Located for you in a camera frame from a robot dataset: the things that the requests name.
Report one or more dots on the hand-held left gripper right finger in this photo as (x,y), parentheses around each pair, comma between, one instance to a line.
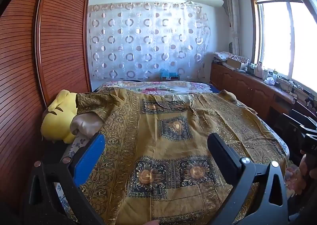
(220,155)

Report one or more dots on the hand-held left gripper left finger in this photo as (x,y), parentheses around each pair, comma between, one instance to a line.
(90,160)

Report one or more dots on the golden patterned garment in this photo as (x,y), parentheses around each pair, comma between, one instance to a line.
(158,140)

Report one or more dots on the person's right hand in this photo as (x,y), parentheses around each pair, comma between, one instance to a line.
(308,173)

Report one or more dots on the blue floral bed sheet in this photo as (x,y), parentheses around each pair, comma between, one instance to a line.
(75,147)

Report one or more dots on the beige pillow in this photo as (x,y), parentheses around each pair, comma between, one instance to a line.
(85,123)

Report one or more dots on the yellow plush toy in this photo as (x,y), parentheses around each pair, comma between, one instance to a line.
(58,120)

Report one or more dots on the dark blue mattress cover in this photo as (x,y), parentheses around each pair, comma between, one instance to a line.
(214,88)

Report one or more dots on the long wooden cabinet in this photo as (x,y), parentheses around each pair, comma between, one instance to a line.
(242,86)

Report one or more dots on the tissue pack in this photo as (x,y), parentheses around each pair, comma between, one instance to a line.
(269,81)

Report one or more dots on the white detergent bottle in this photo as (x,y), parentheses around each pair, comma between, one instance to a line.
(258,71)

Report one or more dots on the pink floral blanket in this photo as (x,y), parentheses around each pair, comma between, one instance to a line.
(158,88)

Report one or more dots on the cardboard box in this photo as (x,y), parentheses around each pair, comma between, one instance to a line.
(234,63)

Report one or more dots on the blue box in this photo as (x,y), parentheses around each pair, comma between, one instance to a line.
(168,75)

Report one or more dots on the folded floral cloth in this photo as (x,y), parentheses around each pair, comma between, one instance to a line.
(221,55)

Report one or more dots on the wooden framed window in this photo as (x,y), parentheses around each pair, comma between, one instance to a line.
(277,36)

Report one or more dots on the wooden slatted wardrobe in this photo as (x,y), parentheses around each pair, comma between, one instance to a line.
(62,41)

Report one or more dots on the sheer circle-pattern curtain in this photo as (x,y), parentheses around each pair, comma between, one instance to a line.
(148,41)

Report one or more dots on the pale window curtain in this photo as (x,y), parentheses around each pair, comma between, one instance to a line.
(232,16)

